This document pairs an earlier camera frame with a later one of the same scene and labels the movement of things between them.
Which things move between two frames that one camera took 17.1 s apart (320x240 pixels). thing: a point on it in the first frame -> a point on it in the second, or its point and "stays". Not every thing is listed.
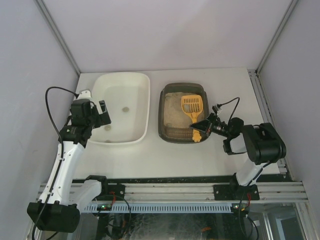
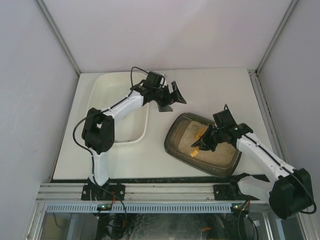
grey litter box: (173, 122) -> (180, 134)
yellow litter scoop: (192, 105) -> (196, 150)
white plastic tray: (127, 97) stays
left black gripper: (99, 117) -> (166, 96)
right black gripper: (208, 125) -> (208, 140)
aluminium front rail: (168, 192) stays
